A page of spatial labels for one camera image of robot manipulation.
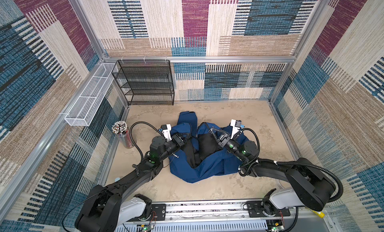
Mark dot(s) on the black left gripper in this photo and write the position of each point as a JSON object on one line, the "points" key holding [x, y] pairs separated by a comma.
{"points": [[179, 143]]}

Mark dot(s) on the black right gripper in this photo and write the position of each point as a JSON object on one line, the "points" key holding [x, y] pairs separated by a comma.
{"points": [[221, 144]]}

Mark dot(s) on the blue zip jacket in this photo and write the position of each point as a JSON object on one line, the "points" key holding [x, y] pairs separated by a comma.
{"points": [[201, 157]]}

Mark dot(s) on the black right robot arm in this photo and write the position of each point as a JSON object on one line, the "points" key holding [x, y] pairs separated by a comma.
{"points": [[311, 186]]}

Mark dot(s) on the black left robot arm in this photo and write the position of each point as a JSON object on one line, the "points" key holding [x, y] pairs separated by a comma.
{"points": [[100, 210]]}

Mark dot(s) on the metal cup of pens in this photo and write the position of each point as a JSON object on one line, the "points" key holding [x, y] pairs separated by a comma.
{"points": [[121, 130]]}

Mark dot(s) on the yellow marker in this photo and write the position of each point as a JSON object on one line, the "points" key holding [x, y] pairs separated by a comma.
{"points": [[320, 214]]}

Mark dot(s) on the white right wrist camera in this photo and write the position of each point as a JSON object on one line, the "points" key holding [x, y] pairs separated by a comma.
{"points": [[236, 127]]}

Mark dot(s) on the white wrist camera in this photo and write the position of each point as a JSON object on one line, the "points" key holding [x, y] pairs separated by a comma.
{"points": [[236, 127], [166, 131]]}

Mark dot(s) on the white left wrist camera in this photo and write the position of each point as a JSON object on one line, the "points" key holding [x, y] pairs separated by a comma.
{"points": [[166, 131]]}

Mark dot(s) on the black wire mesh shelf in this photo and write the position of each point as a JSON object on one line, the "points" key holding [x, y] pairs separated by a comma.
{"points": [[145, 82]]}

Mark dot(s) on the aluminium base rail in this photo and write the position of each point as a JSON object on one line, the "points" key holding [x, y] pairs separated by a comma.
{"points": [[140, 214]]}

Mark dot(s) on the white wire mesh basket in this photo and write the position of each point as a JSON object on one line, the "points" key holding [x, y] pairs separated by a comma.
{"points": [[90, 99]]}

